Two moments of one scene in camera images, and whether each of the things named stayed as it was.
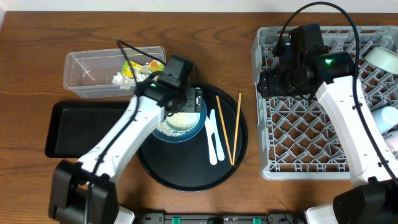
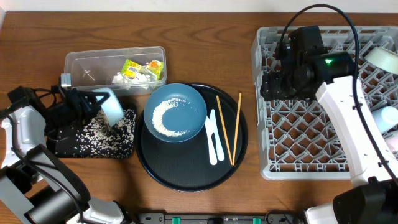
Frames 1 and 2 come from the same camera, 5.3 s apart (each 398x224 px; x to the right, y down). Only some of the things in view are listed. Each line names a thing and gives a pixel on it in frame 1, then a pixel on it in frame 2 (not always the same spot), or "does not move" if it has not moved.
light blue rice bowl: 183,121 to 111,106
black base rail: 270,218 does not move
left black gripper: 193,101 to 78,104
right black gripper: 269,83 does not move
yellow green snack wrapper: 154,66 does not move
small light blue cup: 385,117 does not move
